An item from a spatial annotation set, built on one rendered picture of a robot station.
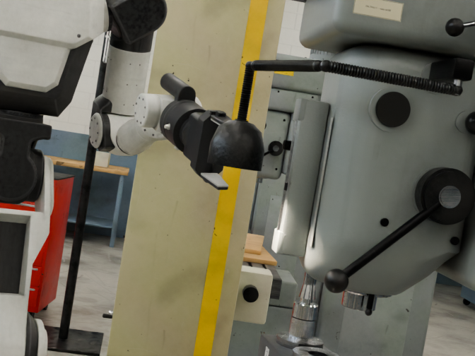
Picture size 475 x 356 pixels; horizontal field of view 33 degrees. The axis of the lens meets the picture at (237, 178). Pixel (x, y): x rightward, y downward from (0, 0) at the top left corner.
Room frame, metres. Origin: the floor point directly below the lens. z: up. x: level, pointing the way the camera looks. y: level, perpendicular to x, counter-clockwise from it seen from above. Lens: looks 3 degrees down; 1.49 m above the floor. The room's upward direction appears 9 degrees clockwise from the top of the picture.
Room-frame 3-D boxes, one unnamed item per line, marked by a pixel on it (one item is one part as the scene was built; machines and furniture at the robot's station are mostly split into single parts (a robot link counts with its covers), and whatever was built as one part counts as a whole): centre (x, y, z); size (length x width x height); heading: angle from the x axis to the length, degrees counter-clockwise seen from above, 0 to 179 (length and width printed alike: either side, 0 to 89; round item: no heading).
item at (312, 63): (0.98, -0.04, 1.58); 0.17 x 0.01 x 0.01; 30
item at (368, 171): (1.11, -0.20, 1.47); 0.21 x 0.19 x 0.32; 7
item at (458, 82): (0.97, -0.23, 1.60); 0.08 x 0.02 x 0.04; 7
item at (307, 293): (1.52, -0.17, 1.25); 0.03 x 0.03 x 0.11
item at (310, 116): (1.10, -0.08, 1.45); 0.04 x 0.04 x 0.21; 7
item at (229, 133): (1.06, 0.01, 1.48); 0.07 x 0.07 x 0.06
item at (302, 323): (1.52, -0.17, 1.16); 0.05 x 0.05 x 0.06
